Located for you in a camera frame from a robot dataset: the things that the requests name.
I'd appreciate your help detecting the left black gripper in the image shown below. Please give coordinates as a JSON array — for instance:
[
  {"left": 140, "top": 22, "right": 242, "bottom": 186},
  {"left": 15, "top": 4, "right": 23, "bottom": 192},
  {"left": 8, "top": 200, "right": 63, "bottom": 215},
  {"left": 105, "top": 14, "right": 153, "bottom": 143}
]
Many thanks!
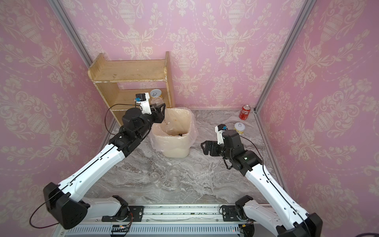
[{"left": 136, "top": 102, "right": 167, "bottom": 140}]

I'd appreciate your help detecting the clear jar flower tea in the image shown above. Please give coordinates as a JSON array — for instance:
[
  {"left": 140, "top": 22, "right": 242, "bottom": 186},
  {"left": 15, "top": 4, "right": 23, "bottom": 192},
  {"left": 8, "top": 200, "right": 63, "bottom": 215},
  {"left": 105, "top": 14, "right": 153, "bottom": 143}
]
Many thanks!
[
  {"left": 150, "top": 97, "right": 165, "bottom": 107},
  {"left": 150, "top": 172, "right": 162, "bottom": 189},
  {"left": 167, "top": 171, "right": 181, "bottom": 188}
]

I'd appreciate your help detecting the clear lid of jar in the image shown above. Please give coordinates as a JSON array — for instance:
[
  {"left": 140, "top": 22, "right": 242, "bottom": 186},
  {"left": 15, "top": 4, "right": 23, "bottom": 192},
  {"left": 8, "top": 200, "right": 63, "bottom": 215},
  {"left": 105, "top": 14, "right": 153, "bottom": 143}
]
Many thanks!
[{"left": 193, "top": 164, "right": 203, "bottom": 173}]

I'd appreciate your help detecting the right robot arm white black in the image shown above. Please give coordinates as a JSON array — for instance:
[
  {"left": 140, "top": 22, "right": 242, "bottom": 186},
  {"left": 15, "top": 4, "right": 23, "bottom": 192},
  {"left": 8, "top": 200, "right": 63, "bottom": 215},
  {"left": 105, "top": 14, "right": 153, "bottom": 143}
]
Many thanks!
[{"left": 201, "top": 124, "right": 323, "bottom": 237}]

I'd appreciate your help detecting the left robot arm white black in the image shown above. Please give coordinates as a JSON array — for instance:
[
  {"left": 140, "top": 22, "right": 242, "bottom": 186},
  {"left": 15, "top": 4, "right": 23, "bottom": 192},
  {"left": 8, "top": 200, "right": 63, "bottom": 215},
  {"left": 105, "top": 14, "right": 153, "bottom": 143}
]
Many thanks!
[{"left": 43, "top": 104, "right": 166, "bottom": 230}]

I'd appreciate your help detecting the yellow white can on shelf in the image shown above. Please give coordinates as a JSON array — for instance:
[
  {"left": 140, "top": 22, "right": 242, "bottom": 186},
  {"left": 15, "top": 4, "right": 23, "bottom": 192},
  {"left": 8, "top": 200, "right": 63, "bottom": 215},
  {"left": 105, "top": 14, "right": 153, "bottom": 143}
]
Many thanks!
[{"left": 150, "top": 89, "right": 162, "bottom": 99}]

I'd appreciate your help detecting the cream trash bin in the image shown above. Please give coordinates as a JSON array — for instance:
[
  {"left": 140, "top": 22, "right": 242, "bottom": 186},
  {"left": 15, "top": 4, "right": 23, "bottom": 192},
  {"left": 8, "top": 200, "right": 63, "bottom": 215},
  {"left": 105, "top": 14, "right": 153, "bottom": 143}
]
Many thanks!
[{"left": 151, "top": 108, "right": 193, "bottom": 159}]

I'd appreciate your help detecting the clear plastic bin liner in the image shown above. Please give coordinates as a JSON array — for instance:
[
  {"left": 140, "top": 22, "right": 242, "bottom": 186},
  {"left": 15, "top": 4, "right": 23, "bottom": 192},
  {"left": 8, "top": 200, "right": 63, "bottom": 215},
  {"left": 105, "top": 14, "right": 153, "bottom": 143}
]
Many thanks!
[{"left": 147, "top": 107, "right": 198, "bottom": 154}]

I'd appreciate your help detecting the yellow white can on table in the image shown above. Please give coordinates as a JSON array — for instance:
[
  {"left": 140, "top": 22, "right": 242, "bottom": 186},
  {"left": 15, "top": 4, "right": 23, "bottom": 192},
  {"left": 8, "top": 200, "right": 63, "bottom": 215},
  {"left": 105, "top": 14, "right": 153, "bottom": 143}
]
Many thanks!
[{"left": 234, "top": 122, "right": 246, "bottom": 135}]

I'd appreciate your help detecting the red cola can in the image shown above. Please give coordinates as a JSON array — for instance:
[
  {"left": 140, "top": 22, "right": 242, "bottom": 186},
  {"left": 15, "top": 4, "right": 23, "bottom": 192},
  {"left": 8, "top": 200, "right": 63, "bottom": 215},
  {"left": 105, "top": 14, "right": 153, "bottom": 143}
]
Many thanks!
[{"left": 239, "top": 105, "right": 251, "bottom": 120}]

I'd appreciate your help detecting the wooden two-tier shelf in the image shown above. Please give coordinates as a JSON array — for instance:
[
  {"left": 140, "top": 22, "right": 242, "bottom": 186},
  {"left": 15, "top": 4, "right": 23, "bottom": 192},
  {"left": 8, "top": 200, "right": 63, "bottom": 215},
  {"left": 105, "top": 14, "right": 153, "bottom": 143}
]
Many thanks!
[{"left": 88, "top": 51, "right": 176, "bottom": 125}]

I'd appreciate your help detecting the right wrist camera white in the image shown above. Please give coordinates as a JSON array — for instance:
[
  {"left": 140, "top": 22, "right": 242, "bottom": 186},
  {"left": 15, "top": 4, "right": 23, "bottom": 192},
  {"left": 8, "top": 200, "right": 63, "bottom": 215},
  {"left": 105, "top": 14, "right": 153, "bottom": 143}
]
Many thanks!
[{"left": 215, "top": 124, "right": 228, "bottom": 145}]

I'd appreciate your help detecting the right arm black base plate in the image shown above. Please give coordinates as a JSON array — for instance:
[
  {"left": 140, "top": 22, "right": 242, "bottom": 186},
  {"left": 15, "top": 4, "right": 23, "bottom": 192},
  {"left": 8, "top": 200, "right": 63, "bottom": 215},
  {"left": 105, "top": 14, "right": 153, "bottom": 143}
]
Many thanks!
[{"left": 219, "top": 205, "right": 253, "bottom": 223}]

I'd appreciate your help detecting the aluminium mounting rail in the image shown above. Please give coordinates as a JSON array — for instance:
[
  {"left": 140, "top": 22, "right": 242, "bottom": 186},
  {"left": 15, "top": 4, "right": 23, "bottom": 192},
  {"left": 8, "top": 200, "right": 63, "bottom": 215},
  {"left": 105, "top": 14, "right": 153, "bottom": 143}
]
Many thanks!
[{"left": 53, "top": 203, "right": 276, "bottom": 237}]

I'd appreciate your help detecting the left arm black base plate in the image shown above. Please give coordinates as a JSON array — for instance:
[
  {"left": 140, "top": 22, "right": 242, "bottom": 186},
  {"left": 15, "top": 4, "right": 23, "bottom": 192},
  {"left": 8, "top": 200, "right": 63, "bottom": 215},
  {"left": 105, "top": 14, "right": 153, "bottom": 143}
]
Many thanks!
[{"left": 101, "top": 205, "right": 144, "bottom": 223}]

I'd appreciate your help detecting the small circuit board with wires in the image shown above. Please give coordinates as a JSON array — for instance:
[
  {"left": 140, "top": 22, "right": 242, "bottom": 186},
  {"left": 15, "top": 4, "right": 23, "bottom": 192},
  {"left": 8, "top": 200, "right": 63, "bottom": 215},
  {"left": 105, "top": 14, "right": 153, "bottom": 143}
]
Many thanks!
[{"left": 110, "top": 224, "right": 131, "bottom": 237}]

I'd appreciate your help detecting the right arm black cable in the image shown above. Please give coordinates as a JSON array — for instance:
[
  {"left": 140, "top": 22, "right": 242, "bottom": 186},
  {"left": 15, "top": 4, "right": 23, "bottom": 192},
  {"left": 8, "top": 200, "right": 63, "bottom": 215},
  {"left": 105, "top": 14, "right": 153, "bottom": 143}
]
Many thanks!
[{"left": 239, "top": 134, "right": 311, "bottom": 237}]

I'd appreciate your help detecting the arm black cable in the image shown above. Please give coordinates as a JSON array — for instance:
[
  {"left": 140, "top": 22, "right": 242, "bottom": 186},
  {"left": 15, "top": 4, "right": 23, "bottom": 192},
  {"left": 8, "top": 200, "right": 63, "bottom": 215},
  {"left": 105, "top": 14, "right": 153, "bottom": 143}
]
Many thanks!
[
  {"left": 29, "top": 103, "right": 143, "bottom": 229},
  {"left": 239, "top": 134, "right": 311, "bottom": 237}
]

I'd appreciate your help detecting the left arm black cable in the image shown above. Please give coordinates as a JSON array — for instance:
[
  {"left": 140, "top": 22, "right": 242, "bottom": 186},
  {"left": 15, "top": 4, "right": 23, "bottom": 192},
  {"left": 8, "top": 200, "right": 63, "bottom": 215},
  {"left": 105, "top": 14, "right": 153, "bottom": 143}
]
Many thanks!
[{"left": 29, "top": 103, "right": 143, "bottom": 229}]

